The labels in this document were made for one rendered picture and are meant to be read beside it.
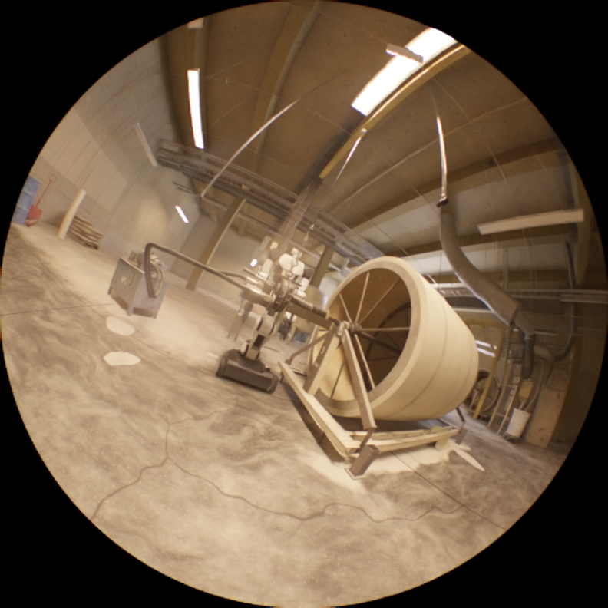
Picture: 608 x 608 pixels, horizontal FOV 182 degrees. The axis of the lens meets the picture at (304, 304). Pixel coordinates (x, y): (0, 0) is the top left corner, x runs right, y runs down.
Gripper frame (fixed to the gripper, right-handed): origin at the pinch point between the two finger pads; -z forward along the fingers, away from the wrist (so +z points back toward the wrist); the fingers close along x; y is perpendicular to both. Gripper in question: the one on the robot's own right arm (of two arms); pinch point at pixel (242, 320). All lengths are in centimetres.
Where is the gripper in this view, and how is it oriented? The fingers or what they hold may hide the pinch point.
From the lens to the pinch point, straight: 188.8
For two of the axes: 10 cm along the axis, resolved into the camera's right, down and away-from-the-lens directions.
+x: 4.3, -1.3, -8.9
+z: 3.2, -9.0, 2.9
